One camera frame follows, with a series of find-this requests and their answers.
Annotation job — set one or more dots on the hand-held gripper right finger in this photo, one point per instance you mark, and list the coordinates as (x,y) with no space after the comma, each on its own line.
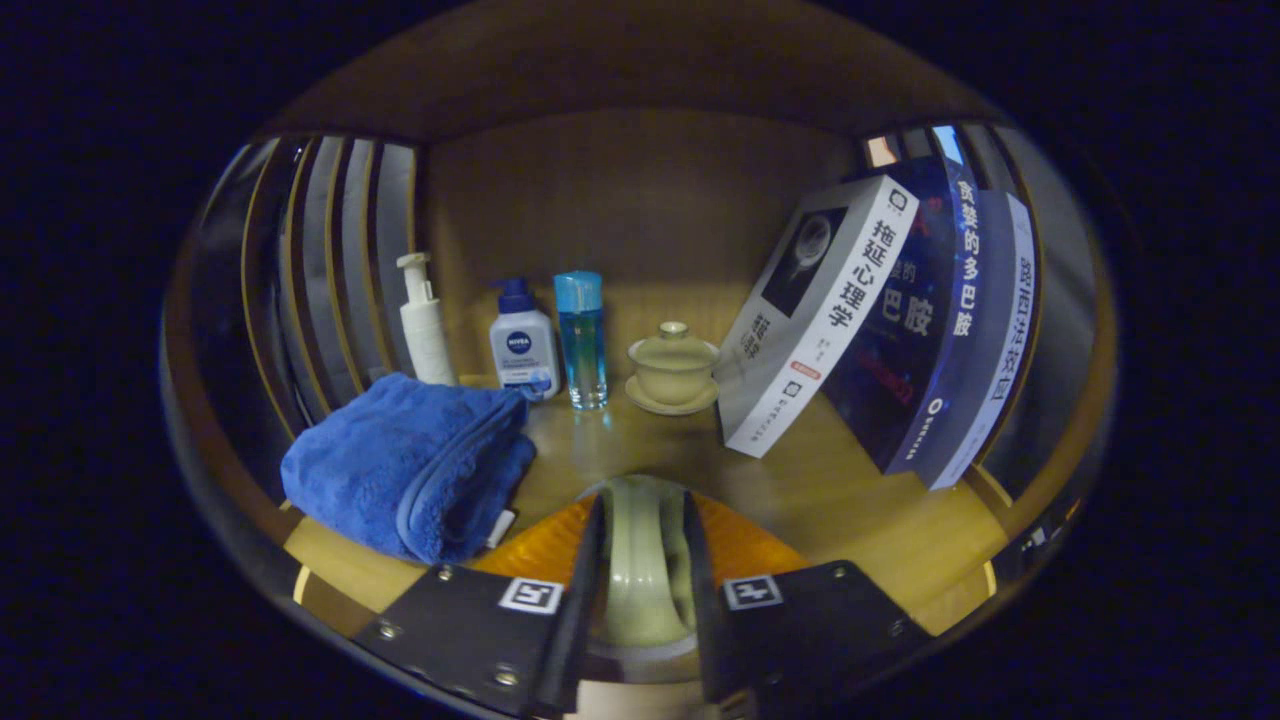
(700,620)

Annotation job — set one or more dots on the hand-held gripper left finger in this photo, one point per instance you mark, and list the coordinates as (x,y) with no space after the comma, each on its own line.
(585,610)

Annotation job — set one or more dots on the wooden countertop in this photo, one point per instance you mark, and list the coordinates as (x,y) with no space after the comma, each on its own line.
(860,520)

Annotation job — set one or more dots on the wooden cabinet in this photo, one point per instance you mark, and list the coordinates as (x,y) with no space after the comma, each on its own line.
(640,190)

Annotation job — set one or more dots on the blue folded towel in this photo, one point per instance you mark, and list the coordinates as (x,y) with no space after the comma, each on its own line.
(400,470)

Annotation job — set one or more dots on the beige lidded teacup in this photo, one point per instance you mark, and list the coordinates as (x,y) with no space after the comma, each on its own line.
(672,370)

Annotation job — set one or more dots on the white blue-capped lotion bottle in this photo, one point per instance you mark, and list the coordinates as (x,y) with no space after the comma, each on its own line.
(522,350)

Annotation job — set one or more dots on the clear blue bottle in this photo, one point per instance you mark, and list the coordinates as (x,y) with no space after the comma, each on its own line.
(582,340)

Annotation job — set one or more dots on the white pump bottle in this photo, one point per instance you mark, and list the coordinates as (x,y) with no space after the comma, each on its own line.
(425,340)

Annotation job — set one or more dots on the dark blue book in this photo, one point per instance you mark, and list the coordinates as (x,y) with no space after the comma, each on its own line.
(900,350)

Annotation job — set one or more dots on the white book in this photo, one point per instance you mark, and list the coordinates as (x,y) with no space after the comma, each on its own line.
(830,310)

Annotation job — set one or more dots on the pale blue book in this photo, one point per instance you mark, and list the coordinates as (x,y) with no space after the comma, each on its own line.
(1000,350)

